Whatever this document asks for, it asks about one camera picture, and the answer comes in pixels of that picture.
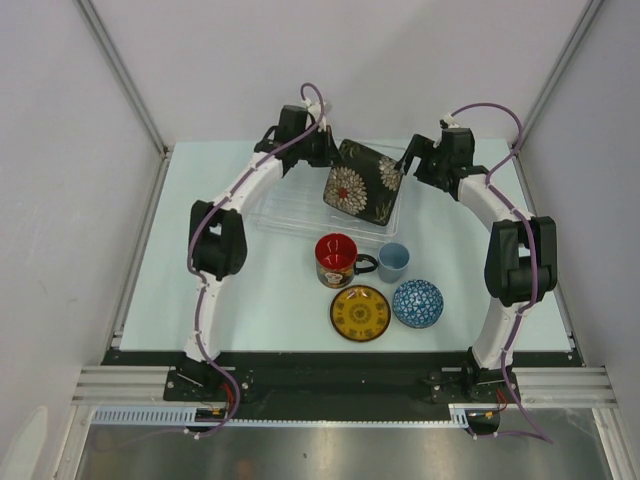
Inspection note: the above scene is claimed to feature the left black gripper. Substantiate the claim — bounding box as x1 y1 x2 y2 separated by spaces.
294 125 344 168

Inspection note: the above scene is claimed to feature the black floral square plate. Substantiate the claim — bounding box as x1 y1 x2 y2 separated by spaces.
323 139 404 226

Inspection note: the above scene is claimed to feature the clear plastic dish rack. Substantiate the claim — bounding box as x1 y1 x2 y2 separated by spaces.
254 161 401 245

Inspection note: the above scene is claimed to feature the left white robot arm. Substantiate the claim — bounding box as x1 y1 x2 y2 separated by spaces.
185 100 338 363

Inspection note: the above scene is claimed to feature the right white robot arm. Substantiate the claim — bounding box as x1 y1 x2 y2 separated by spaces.
397 127 558 401

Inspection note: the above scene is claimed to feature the red black mug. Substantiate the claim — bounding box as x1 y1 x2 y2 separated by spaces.
314 233 379 289

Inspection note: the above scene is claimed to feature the light blue cup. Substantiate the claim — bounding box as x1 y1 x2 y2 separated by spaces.
378 242 410 284

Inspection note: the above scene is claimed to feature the blue white patterned bowl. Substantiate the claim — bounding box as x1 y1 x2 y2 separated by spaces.
392 279 444 329

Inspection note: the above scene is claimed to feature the yellow round patterned plate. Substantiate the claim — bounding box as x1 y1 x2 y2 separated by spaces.
329 285 392 343

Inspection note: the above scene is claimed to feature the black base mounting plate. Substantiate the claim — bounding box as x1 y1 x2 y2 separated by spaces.
163 351 517 404

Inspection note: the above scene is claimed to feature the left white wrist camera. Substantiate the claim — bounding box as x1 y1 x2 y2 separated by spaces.
301 99 332 132

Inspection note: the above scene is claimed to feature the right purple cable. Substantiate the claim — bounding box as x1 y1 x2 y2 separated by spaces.
447 102 555 445

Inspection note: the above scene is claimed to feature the purple cable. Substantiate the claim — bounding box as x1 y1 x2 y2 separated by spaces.
447 102 555 445
94 82 329 451

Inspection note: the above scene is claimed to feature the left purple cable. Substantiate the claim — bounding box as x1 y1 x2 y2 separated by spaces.
94 82 329 451

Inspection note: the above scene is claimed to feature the slotted cable duct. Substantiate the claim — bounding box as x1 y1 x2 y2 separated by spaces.
92 406 468 429

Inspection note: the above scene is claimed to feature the aluminium frame rail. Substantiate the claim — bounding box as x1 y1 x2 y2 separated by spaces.
73 366 617 408

